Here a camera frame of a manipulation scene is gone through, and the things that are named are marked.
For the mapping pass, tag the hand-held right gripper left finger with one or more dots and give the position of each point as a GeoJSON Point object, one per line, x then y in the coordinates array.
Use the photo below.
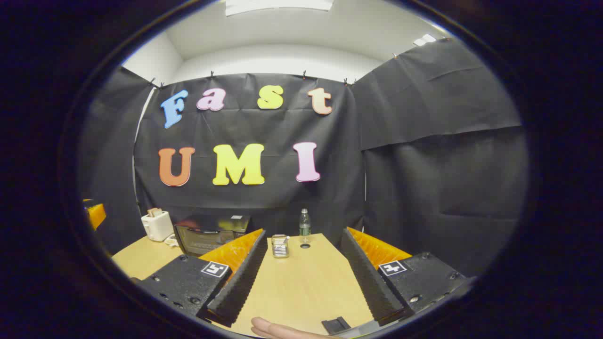
{"type": "Point", "coordinates": [240, 282]}

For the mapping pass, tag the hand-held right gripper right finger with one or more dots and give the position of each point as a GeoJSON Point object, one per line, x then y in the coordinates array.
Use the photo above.
{"type": "Point", "coordinates": [367, 278]}

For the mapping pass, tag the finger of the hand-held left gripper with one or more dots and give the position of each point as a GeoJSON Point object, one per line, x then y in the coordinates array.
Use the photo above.
{"type": "Point", "coordinates": [96, 215]}

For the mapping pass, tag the black electric oven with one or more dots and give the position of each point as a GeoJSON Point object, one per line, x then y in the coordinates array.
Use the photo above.
{"type": "Point", "coordinates": [207, 235]}

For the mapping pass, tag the white toaster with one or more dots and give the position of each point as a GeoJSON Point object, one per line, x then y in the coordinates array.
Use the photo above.
{"type": "Point", "coordinates": [158, 227]}

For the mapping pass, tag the green plastic water bottle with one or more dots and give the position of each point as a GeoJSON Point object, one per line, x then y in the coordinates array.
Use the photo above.
{"type": "Point", "coordinates": [305, 228]}

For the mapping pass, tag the white divided condiment dish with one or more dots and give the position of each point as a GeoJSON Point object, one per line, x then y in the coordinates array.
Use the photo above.
{"type": "Point", "coordinates": [172, 241]}

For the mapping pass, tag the black backdrop cloth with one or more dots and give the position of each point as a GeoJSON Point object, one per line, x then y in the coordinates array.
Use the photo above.
{"type": "Point", "coordinates": [424, 188]}

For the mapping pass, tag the small ceiling light panel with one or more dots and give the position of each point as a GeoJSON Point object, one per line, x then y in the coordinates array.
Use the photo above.
{"type": "Point", "coordinates": [425, 40]}

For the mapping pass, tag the long ceiling light panel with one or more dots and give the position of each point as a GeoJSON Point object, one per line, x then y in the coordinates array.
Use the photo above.
{"type": "Point", "coordinates": [278, 5]}

